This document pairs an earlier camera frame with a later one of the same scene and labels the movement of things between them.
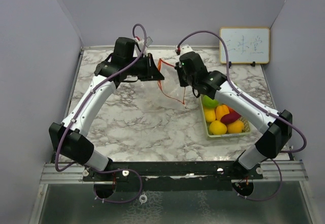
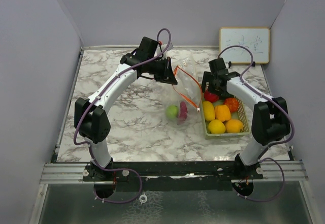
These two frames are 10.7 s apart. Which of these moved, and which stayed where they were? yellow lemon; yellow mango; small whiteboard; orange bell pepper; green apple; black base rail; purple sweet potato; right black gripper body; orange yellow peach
Moved: green apple; purple sweet potato; right black gripper body
Stayed: yellow lemon; black base rail; small whiteboard; orange yellow peach; orange bell pepper; yellow mango
